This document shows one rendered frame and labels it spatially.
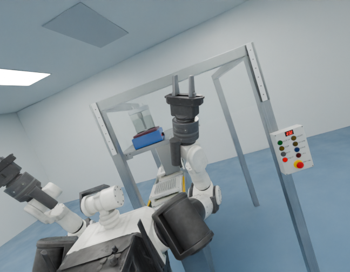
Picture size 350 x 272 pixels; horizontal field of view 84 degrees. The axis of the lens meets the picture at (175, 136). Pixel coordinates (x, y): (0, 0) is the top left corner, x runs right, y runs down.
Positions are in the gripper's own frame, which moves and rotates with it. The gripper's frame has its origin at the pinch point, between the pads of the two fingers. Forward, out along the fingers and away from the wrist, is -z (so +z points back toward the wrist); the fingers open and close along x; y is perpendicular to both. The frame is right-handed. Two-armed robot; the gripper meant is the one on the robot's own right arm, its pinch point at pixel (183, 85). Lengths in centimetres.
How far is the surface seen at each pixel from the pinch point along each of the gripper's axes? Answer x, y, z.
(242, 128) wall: 36, 347, 172
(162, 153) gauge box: 36, 37, 54
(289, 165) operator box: -38, 59, 59
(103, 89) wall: 352, 279, 85
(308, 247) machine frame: -58, 56, 118
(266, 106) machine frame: -20, 69, 27
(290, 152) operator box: -37, 62, 52
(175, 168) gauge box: 28, 37, 64
